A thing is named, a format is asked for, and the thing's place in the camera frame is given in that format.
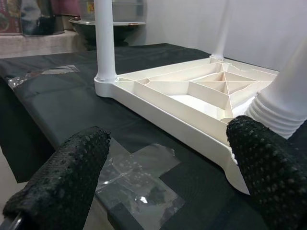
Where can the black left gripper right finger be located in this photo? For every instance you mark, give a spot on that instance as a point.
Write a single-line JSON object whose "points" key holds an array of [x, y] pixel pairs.
{"points": [[273, 177]]}

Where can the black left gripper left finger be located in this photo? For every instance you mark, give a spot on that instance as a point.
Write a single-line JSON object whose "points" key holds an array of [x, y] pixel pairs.
{"points": [[60, 182]]}

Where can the white plastic table leg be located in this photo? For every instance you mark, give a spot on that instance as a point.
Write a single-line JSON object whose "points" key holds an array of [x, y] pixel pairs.
{"points": [[285, 91], [105, 36], [221, 28]]}

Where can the square clear tape patch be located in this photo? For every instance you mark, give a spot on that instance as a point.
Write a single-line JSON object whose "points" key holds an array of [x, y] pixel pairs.
{"points": [[144, 182]]}

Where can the crinkled clear tape strip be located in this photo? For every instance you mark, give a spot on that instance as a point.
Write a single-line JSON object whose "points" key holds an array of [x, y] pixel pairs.
{"points": [[43, 74]]}

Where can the white plastic table top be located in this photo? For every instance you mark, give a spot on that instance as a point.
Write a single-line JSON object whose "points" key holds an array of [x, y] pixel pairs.
{"points": [[168, 115]]}

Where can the bench with white lace cloth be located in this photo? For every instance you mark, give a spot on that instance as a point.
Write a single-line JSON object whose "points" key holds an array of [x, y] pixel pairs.
{"points": [[36, 44]]}

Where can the black round wok stand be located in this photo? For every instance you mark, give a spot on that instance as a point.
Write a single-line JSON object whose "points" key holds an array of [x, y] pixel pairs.
{"points": [[84, 28]]}

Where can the black plastic bag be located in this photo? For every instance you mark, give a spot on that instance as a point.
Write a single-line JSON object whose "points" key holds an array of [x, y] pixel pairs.
{"points": [[40, 19]]}

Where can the clear plastic container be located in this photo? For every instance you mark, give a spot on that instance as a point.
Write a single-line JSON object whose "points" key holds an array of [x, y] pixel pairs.
{"points": [[127, 10]]}

